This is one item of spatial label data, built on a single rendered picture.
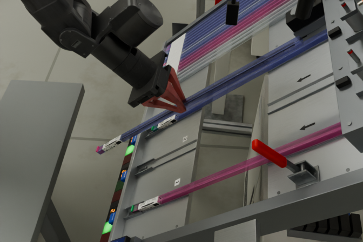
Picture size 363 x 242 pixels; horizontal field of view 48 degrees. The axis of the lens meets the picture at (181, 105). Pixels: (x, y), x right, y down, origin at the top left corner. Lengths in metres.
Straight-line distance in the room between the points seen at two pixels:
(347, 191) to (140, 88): 0.36
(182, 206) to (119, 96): 1.41
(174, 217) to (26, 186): 0.50
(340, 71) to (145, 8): 0.30
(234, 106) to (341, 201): 1.52
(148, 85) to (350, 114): 0.32
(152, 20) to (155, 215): 0.39
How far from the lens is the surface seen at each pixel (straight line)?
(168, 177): 0.87
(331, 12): 0.73
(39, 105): 1.34
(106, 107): 2.11
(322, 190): 0.59
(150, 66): 0.70
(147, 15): 0.64
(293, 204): 0.61
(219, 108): 2.00
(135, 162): 0.99
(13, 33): 2.71
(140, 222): 0.87
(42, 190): 1.15
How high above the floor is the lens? 1.54
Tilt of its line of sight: 48 degrees down
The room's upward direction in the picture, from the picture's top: straight up
